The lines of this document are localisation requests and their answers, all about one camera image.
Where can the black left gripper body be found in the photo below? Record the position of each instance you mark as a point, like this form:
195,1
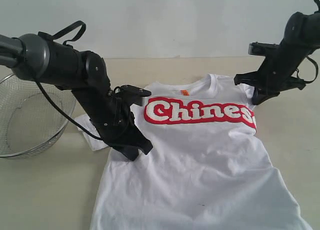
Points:
111,117

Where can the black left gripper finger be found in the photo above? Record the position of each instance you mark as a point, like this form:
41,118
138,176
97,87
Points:
130,152
141,141

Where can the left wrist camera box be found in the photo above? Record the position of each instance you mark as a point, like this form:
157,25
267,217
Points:
132,95

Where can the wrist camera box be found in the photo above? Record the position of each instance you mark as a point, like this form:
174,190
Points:
132,95
261,49

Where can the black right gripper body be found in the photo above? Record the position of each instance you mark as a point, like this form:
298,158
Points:
275,72

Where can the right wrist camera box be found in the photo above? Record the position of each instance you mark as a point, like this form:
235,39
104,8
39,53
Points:
261,49

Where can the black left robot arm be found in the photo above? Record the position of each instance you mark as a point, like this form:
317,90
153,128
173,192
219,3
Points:
43,61

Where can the round metal mesh basket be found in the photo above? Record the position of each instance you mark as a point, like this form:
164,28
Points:
29,124

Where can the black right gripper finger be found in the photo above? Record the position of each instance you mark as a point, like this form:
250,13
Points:
262,95
250,78

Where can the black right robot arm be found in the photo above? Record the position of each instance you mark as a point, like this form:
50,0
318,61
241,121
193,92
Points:
301,38

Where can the white t-shirt red lettering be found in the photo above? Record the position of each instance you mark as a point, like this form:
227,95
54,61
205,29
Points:
207,170

